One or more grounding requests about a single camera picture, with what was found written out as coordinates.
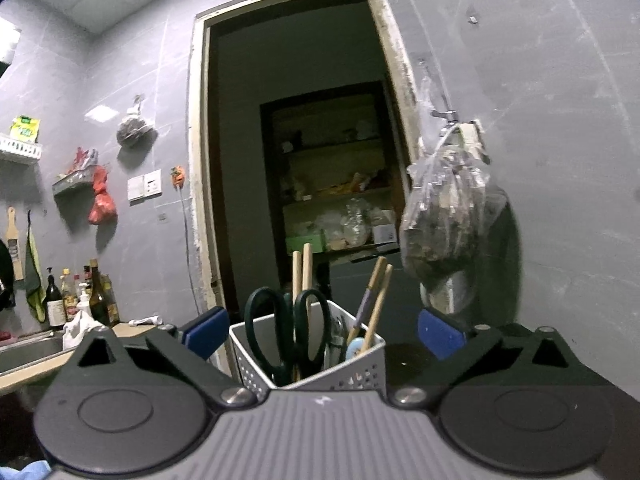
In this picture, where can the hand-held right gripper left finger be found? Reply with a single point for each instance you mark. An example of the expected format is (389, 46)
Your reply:
(207, 332)

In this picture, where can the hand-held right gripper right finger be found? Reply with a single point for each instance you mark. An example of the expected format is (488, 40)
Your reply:
(440, 335)

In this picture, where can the grey perforated utensil case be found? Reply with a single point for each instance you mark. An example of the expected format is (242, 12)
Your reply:
(370, 360)

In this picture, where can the blue cartoon print spoon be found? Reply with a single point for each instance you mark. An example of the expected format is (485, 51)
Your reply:
(356, 347)

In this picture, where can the wooden chopstick with purple band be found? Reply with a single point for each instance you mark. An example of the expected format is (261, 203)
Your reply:
(376, 275)

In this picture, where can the metal spoon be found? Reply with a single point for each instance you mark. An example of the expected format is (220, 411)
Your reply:
(339, 329)

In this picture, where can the white tube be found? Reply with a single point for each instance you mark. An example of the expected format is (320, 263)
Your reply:
(145, 320)

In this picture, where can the dark grey cabinet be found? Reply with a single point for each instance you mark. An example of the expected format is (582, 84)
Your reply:
(345, 275)

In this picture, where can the clear plastic bag of dried goods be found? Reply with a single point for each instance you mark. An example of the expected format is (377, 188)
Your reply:
(440, 220)

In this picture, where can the tall brown glass bottle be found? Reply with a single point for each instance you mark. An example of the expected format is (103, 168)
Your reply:
(97, 295)

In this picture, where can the white crumpled cloth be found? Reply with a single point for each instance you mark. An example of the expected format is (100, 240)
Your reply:
(75, 330)

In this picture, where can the green box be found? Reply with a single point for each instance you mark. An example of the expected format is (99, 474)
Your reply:
(306, 242)

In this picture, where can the small yellow sauce bottle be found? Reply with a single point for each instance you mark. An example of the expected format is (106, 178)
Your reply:
(68, 292)

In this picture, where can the dark pump bottle white label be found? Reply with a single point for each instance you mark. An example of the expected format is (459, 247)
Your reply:
(52, 300)

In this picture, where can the red plastic bag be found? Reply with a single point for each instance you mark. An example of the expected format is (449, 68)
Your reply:
(102, 200)

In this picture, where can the green hanging cloth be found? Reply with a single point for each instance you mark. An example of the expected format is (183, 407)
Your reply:
(32, 280)

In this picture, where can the steel sink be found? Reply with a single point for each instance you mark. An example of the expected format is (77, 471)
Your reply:
(25, 355)

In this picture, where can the cluttered storage shelf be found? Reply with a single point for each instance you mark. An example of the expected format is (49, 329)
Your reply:
(325, 160)

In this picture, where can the black wok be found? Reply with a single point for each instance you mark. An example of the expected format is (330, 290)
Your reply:
(5, 275)

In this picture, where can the hanging bag of dark goods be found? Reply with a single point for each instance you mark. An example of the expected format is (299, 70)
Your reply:
(134, 130)

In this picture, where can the wooden hanging spatula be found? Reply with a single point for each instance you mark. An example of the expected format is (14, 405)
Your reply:
(12, 240)

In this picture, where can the blue cloth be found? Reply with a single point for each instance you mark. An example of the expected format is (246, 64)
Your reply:
(30, 471)

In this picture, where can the yellow green package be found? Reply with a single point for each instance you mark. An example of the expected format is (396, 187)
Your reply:
(25, 127)

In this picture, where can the white wall switch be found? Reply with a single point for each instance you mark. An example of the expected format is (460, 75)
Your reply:
(145, 186)

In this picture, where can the orange wall plug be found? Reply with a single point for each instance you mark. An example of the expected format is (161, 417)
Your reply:
(177, 176)

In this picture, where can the door frame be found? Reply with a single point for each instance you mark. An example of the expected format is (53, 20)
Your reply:
(196, 160)

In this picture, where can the metal wall rack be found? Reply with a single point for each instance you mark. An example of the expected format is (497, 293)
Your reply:
(70, 182)

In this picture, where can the metal wall tap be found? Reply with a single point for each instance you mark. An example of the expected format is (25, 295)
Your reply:
(447, 115)

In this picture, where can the white wall shelf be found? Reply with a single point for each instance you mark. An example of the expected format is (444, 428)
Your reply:
(20, 147)

